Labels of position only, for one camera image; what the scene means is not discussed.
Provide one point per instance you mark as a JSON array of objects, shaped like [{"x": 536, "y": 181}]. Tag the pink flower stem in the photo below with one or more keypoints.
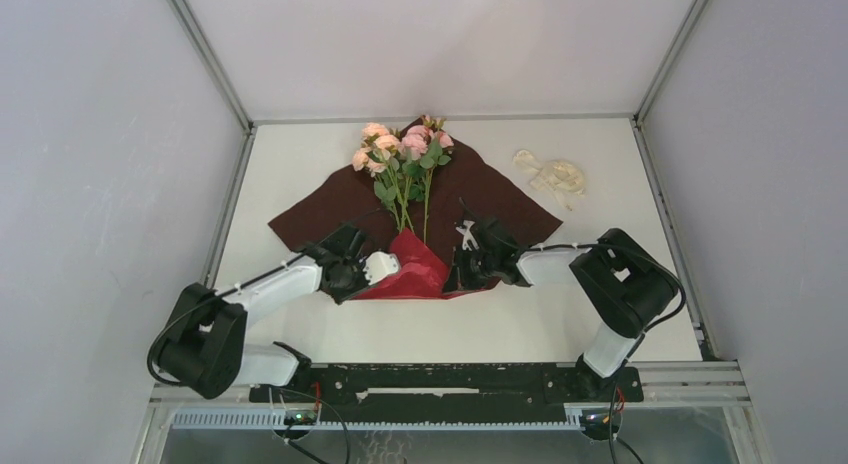
[
  {"x": 385, "y": 138},
  {"x": 388, "y": 183},
  {"x": 439, "y": 153},
  {"x": 415, "y": 143}
]

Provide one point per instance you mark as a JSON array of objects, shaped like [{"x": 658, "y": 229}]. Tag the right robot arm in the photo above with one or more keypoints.
[{"x": 630, "y": 291}]

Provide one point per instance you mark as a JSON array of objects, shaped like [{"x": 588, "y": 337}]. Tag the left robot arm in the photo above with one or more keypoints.
[{"x": 203, "y": 344}]

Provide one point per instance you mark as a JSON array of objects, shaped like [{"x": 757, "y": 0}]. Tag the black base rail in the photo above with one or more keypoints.
[{"x": 474, "y": 392}]

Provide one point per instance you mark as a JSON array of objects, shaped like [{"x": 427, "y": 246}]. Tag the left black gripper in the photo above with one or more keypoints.
[{"x": 338, "y": 295}]

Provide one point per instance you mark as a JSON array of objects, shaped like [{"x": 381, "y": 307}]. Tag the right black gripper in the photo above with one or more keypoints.
[{"x": 460, "y": 278}]

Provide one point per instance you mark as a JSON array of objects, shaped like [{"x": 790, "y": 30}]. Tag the cream ribbon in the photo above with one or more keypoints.
[{"x": 561, "y": 178}]

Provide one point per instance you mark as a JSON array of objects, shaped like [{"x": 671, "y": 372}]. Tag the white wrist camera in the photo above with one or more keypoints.
[
  {"x": 379, "y": 265},
  {"x": 468, "y": 241}
]

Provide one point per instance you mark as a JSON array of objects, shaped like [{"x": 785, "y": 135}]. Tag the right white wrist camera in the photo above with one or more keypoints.
[{"x": 468, "y": 241}]

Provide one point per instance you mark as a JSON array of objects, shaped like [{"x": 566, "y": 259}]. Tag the white cable duct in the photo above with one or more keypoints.
[{"x": 266, "y": 419}]

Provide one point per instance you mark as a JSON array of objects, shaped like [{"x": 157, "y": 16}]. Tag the red wrapping paper sheet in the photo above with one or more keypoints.
[{"x": 466, "y": 188}]

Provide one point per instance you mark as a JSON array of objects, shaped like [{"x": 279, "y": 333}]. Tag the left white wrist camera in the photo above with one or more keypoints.
[{"x": 379, "y": 265}]

